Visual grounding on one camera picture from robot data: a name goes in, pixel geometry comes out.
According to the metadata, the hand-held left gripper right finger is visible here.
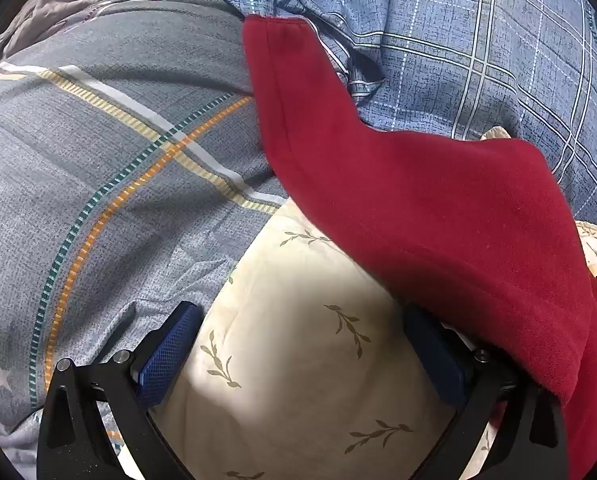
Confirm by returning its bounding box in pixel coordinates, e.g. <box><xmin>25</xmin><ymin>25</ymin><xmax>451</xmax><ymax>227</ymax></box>
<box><xmin>403</xmin><ymin>307</ymin><xmax>569</xmax><ymax>480</ymax></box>

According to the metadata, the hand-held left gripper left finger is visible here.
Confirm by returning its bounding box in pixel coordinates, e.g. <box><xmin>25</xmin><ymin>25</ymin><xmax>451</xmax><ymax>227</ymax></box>
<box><xmin>37</xmin><ymin>301</ymin><xmax>204</xmax><ymax>480</ymax></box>

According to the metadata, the dark red garment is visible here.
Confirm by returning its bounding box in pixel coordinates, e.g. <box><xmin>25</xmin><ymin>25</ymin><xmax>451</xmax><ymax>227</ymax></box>
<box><xmin>242</xmin><ymin>14</ymin><xmax>597</xmax><ymax>480</ymax></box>

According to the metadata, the cream leaf-print cloth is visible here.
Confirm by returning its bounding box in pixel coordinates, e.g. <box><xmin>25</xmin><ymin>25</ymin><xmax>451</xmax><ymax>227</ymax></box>
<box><xmin>118</xmin><ymin>127</ymin><xmax>597</xmax><ymax>480</ymax></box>

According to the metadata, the grey striped quilt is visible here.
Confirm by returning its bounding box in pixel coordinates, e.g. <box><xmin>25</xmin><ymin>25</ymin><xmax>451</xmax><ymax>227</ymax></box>
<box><xmin>0</xmin><ymin>0</ymin><xmax>289</xmax><ymax>466</ymax></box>

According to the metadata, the blue plaid pillow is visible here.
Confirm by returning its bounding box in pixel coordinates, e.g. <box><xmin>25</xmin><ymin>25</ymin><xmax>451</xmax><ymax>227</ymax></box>
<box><xmin>278</xmin><ymin>0</ymin><xmax>597</xmax><ymax>226</ymax></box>

